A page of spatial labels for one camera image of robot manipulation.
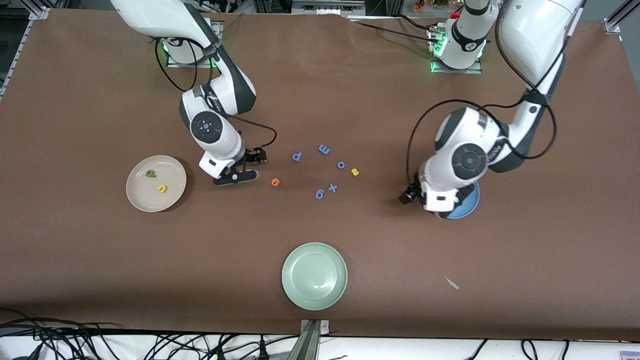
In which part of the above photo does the blue round plate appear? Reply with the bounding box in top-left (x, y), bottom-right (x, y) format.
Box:
top-left (442, 180), bottom-right (481, 220)

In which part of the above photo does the brown table cover sheet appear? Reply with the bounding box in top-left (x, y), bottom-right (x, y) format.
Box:
top-left (0, 7), bottom-right (640, 342)

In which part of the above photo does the beige round plate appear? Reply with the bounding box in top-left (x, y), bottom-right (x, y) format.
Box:
top-left (126, 155), bottom-right (188, 213)

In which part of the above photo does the pale green round plate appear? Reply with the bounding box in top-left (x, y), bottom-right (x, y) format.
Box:
top-left (281, 242), bottom-right (348, 311)

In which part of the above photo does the grey equipment box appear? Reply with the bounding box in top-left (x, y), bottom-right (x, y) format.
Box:
top-left (291, 0), bottom-right (366, 15)

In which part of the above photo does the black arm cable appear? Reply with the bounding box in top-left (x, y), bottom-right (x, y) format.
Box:
top-left (406, 20), bottom-right (558, 187)
top-left (154, 37), bottom-right (278, 151)

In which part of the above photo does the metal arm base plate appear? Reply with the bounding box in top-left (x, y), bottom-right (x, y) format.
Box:
top-left (429, 24), bottom-right (484, 75)
top-left (165, 37), bottom-right (223, 69)

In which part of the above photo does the black base cable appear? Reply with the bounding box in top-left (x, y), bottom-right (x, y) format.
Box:
top-left (350, 20), bottom-right (435, 41)
top-left (395, 14), bottom-right (441, 32)

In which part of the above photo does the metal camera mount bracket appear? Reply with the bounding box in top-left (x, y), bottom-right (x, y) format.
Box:
top-left (287, 319), bottom-right (331, 360)

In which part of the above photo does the aluminium frame rail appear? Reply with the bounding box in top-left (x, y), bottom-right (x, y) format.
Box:
top-left (602, 0), bottom-right (640, 41)
top-left (0, 6), bottom-right (51, 98)

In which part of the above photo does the black cable bundle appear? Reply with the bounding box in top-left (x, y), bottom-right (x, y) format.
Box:
top-left (0, 307), bottom-right (296, 360)

